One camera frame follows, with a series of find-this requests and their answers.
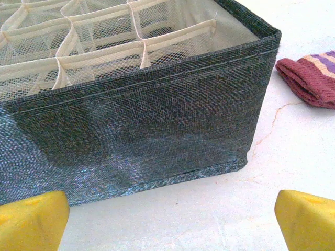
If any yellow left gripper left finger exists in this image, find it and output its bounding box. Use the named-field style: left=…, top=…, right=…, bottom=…
left=0, top=191, right=70, bottom=251

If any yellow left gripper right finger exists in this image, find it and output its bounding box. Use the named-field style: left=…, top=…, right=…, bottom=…
left=274, top=189, right=335, bottom=251

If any peach sock with purple stripes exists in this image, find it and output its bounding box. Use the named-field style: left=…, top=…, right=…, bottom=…
left=275, top=50, right=335, bottom=110

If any grey fabric divider organizer box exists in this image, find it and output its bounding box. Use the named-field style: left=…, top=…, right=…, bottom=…
left=0, top=0, right=282, bottom=207

